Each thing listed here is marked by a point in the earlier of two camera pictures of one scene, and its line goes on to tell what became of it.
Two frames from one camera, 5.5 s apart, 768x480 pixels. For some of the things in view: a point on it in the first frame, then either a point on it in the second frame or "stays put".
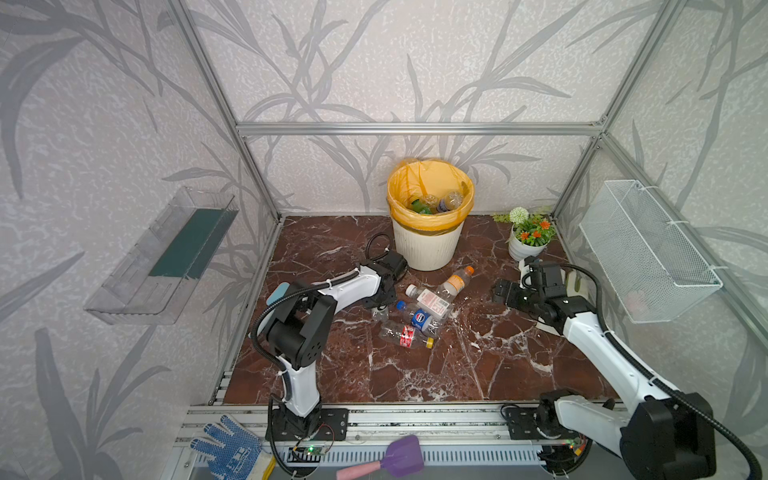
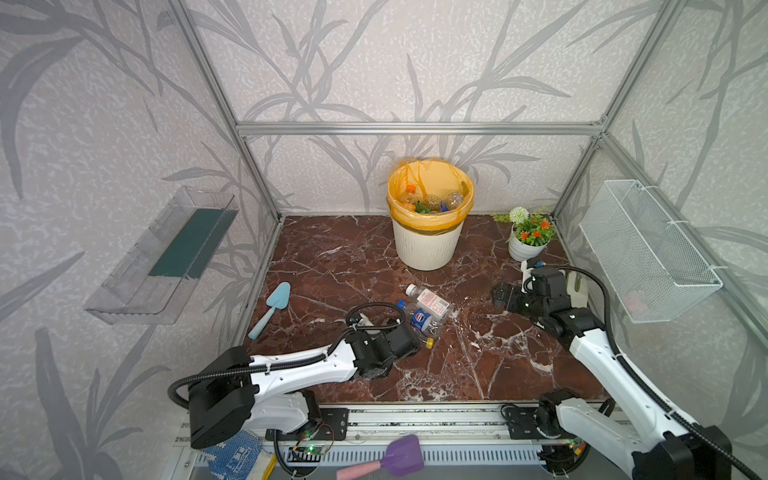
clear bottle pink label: (430, 301) stays put
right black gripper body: (510, 294) stays put
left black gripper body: (384, 293) → (405, 339)
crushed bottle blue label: (451, 202) stays put
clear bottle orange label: (455, 284) → (410, 198)
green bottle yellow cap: (420, 207) stays put
